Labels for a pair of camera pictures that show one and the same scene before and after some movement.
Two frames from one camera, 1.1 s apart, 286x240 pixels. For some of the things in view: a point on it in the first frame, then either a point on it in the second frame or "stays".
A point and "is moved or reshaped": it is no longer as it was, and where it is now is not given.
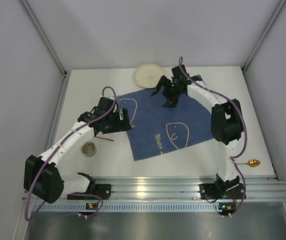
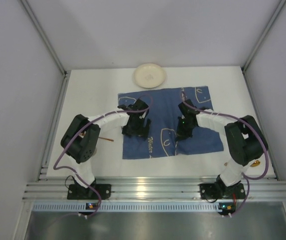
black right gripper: x=169 y=90 to x=184 y=130
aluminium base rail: x=171 y=188 stays
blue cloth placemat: x=156 y=130 is moved or reshaped
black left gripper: x=122 y=120 to x=136 y=128
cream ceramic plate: x=148 y=75 stays
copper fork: x=104 y=138 stays
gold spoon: x=252 y=163 stays
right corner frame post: x=263 y=35 stays
